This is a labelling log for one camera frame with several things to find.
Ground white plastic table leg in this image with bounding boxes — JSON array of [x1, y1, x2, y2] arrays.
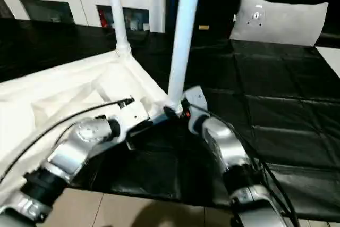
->
[[166, 0, 204, 115], [107, 0, 132, 58]]

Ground white plastic table top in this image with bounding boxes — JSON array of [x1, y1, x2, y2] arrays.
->
[[0, 51, 180, 198]]

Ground black work mat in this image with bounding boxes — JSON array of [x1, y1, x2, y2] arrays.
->
[[0, 17, 340, 222]]

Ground grey white pillow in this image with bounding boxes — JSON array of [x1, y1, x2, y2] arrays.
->
[[229, 0, 329, 47]]

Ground white board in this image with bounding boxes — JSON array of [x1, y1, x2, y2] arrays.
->
[[318, 45, 340, 78]]

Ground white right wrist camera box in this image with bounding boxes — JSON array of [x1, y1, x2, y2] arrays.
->
[[180, 85, 209, 133]]

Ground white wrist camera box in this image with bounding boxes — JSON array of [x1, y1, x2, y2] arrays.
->
[[103, 97, 150, 144], [180, 85, 209, 133]]

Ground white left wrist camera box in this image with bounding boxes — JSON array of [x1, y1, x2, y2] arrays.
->
[[103, 97, 150, 144]]

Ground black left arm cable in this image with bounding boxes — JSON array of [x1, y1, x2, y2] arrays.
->
[[0, 97, 135, 184]]

